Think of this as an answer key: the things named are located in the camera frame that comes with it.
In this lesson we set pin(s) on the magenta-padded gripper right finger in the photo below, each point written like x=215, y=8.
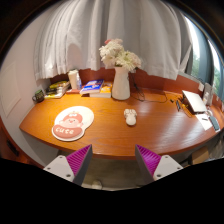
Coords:
x=165, y=165

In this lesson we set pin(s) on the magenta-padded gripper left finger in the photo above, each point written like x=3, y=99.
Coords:
x=58, y=165

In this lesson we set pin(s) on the white computer mouse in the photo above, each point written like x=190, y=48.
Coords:
x=130, y=117

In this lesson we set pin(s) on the pink cartoon mouse pad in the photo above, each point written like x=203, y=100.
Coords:
x=71, y=123

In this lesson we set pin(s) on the brown cardboard box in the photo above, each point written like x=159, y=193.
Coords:
x=200, y=156

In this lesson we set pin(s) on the white paper sheet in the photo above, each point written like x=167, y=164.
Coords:
x=204, y=121

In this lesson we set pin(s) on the black pen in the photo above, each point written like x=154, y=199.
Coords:
x=178, y=105

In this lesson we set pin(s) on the grey tablet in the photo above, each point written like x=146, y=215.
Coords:
x=214, y=123

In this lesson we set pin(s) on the silver laptop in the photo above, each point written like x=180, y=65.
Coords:
x=195, y=101

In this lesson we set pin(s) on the dark green mug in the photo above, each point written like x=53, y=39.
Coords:
x=39, y=96

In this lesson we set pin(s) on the red flat tray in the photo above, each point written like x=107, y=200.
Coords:
x=72, y=91

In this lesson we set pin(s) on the stack of dark books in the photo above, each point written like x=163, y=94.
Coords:
x=56, y=89

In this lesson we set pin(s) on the clear small bottle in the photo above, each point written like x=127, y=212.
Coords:
x=79, y=82

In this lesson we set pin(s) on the yellow book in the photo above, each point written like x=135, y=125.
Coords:
x=106, y=90

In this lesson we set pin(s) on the white ceramic vase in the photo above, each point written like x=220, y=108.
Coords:
x=120, y=85

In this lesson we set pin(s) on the window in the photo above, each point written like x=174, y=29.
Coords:
x=200, y=56

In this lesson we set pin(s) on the white flower bouquet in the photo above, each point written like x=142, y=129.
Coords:
x=116, y=55

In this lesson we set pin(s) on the white curtain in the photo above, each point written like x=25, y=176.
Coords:
x=110, y=30

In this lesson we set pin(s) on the white wall panel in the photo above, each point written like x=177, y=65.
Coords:
x=9, y=88

